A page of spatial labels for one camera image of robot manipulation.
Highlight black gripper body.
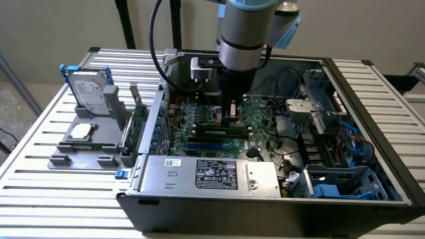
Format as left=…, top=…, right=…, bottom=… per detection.
left=217, top=67, right=257, bottom=101

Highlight blue expansion slot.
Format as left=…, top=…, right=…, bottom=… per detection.
left=186, top=142, right=230, bottom=150

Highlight green RAM stick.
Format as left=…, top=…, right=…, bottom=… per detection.
left=71, top=143, right=116, bottom=150

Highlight CPU socket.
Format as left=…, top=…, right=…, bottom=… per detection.
left=206, top=104, right=226, bottom=123

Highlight green motherboard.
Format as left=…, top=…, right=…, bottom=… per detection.
left=164, top=95, right=301, bottom=161

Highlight metal disk bay cage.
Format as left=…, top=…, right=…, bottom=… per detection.
left=284, top=69, right=358, bottom=156

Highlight silver power supply unit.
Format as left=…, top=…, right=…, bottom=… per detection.
left=137, top=155, right=284, bottom=199

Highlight green graphics card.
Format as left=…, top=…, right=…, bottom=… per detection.
left=118, top=82, right=149, bottom=155

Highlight black open PC case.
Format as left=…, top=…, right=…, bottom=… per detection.
left=112, top=48, right=425, bottom=234

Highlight grey disk bay with blue clips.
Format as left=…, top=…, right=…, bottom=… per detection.
left=302, top=163, right=390, bottom=200

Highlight grey parts rack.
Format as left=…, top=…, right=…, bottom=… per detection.
left=48, top=86, right=141, bottom=171

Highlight silver CPU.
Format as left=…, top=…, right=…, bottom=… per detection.
left=71, top=123, right=97, bottom=140

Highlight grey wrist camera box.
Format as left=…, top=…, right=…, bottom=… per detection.
left=189, top=57, right=220, bottom=83

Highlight black wire loop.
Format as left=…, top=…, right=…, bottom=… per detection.
left=264, top=67, right=302, bottom=100

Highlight black wire connector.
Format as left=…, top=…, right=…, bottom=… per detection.
left=246, top=147, right=264, bottom=160

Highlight silver case latch handle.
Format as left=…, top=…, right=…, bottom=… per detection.
left=162, top=48, right=181, bottom=67

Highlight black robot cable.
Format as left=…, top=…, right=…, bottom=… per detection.
left=149, top=0, right=204, bottom=91

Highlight black frame post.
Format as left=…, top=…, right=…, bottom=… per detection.
left=170, top=0, right=184, bottom=50
left=113, top=0, right=137, bottom=50

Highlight blue wire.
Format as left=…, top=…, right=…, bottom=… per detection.
left=334, top=119, right=361, bottom=140

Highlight red wire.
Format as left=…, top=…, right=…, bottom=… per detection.
left=333, top=138, right=376, bottom=162

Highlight hard disk with blue bracket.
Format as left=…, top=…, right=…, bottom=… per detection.
left=59, top=64, right=116, bottom=117

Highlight black floor cable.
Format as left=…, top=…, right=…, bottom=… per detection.
left=0, top=127, right=20, bottom=155

